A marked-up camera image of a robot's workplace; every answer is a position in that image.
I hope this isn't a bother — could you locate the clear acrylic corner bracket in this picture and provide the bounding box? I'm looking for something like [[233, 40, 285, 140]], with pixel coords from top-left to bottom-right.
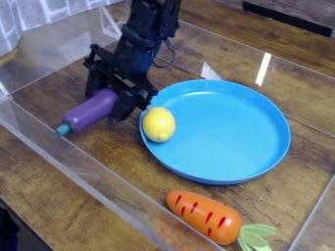
[[100, 7, 125, 40]]

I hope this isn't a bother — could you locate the yellow toy lemon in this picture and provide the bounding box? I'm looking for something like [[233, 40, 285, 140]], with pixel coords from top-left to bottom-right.
[[141, 107, 175, 142]]

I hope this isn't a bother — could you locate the clear acrylic enclosure wall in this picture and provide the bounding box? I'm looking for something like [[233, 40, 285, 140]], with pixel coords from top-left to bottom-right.
[[0, 0, 335, 251]]

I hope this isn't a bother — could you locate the purple toy eggplant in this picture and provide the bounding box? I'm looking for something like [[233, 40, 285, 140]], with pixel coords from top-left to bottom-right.
[[54, 88, 117, 136]]

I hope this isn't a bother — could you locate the orange toy carrot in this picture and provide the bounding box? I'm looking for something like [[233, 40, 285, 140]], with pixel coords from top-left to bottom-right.
[[167, 190, 276, 251]]

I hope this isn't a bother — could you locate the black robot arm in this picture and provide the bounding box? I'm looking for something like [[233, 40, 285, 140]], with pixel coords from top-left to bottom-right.
[[84, 0, 181, 123]]

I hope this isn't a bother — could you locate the blue round tray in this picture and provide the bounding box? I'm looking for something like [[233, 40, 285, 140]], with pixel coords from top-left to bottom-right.
[[144, 79, 291, 185]]

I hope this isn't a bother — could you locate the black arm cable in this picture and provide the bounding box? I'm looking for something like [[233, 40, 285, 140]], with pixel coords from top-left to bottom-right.
[[149, 37, 176, 70]]

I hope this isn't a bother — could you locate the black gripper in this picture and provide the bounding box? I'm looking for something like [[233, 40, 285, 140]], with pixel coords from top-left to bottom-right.
[[84, 25, 159, 124]]

